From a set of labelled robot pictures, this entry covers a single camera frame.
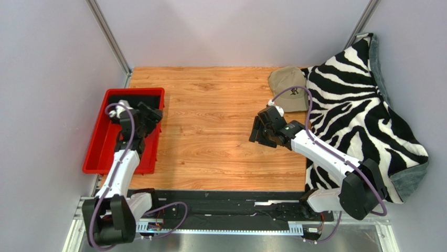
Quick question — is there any black printed t-shirt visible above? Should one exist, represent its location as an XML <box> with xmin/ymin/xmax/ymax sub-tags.
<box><xmin>137</xmin><ymin>102</ymin><xmax>164</xmax><ymax>135</ymax></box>

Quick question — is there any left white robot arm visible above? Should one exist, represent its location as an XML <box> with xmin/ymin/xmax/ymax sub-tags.
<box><xmin>81</xmin><ymin>100</ymin><xmax>163</xmax><ymax>251</ymax></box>

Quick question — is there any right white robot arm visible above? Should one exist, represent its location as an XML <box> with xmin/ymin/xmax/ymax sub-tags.
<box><xmin>249</xmin><ymin>106</ymin><xmax>388</xmax><ymax>221</ymax></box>

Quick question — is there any rolled black t-shirt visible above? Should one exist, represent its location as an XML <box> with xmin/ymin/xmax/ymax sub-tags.
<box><xmin>107</xmin><ymin>94</ymin><xmax>164</xmax><ymax>109</ymax></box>

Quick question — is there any beige baseball cap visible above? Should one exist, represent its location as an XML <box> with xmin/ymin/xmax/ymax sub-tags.
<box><xmin>268</xmin><ymin>66</ymin><xmax>309</xmax><ymax>112</ymax></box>

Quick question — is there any red plastic tray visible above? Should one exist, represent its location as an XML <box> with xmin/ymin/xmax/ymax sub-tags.
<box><xmin>82</xmin><ymin>87</ymin><xmax>165</xmax><ymax>175</ymax></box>

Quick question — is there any zebra print blanket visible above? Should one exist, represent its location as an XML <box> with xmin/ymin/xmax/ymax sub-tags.
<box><xmin>303</xmin><ymin>33</ymin><xmax>429</xmax><ymax>204</ymax></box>

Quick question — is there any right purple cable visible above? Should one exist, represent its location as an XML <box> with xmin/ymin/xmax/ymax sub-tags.
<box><xmin>267</xmin><ymin>86</ymin><xmax>388</xmax><ymax>244</ymax></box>

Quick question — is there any purple cable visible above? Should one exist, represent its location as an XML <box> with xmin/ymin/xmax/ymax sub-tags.
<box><xmin>267</xmin><ymin>86</ymin><xmax>388</xmax><ymax>244</ymax></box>
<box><xmin>88</xmin><ymin>102</ymin><xmax>188</xmax><ymax>251</ymax></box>

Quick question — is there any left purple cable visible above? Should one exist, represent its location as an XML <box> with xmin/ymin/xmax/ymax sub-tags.
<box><xmin>88</xmin><ymin>102</ymin><xmax>188</xmax><ymax>251</ymax></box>

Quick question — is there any left aluminium frame post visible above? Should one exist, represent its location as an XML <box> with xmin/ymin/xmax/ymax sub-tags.
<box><xmin>86</xmin><ymin>0</ymin><xmax>132</xmax><ymax>76</ymax></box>

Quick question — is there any aluminium frame post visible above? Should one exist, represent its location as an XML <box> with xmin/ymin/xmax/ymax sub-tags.
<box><xmin>344</xmin><ymin>0</ymin><xmax>381</xmax><ymax>49</ymax></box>
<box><xmin>86</xmin><ymin>0</ymin><xmax>132</xmax><ymax>76</ymax></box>

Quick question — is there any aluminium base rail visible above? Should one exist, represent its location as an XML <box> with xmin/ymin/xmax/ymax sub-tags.
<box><xmin>61</xmin><ymin>196</ymin><xmax>401</xmax><ymax>252</ymax></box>

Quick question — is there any right aluminium frame post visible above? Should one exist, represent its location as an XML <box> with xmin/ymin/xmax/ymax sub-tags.
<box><xmin>344</xmin><ymin>0</ymin><xmax>381</xmax><ymax>49</ymax></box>

